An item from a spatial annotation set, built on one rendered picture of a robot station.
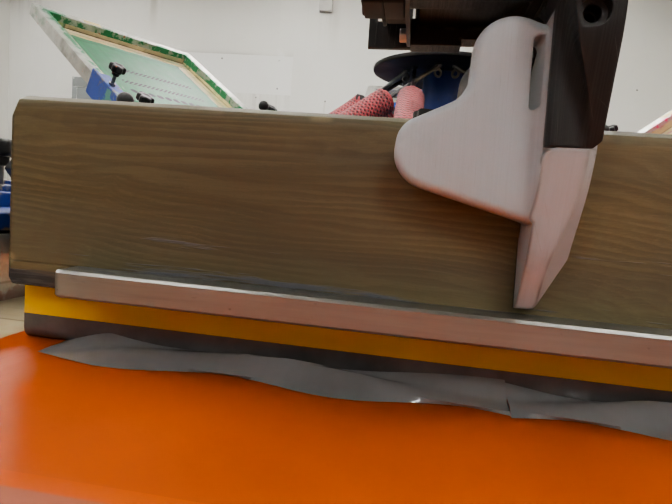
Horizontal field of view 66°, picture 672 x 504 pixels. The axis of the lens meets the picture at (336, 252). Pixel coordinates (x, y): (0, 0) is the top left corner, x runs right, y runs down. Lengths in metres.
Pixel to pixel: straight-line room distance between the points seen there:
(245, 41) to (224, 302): 4.68
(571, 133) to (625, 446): 0.10
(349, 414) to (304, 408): 0.01
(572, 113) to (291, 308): 0.11
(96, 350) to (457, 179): 0.15
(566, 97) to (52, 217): 0.19
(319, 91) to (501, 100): 4.42
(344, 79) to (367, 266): 4.40
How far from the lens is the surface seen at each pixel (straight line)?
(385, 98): 0.99
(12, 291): 0.34
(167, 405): 0.18
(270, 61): 4.74
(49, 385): 0.20
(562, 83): 0.17
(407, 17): 0.20
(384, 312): 0.18
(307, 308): 0.18
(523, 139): 0.18
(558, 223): 0.17
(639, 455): 0.19
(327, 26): 4.72
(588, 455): 0.18
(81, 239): 0.23
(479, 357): 0.21
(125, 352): 0.22
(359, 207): 0.19
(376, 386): 0.19
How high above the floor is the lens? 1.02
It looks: 5 degrees down
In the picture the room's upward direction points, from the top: 5 degrees clockwise
